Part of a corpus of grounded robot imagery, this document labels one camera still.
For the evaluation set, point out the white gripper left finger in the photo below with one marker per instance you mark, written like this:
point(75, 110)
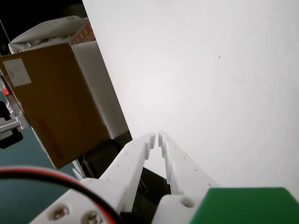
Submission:
point(130, 163)

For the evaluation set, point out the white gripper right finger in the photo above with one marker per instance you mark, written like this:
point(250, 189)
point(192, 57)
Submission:
point(184, 172)

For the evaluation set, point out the brown cardboard box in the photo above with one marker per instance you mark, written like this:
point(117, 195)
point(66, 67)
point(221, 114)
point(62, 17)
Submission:
point(53, 100)

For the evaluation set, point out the white plastic bag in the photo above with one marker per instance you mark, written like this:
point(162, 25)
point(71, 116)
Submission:
point(46, 30)

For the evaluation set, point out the black phone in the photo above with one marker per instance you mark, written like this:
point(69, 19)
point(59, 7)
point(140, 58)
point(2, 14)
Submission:
point(11, 140)

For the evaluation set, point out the white phone holder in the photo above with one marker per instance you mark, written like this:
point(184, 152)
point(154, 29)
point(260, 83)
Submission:
point(9, 126)

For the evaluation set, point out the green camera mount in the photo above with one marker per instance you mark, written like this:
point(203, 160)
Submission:
point(245, 207)

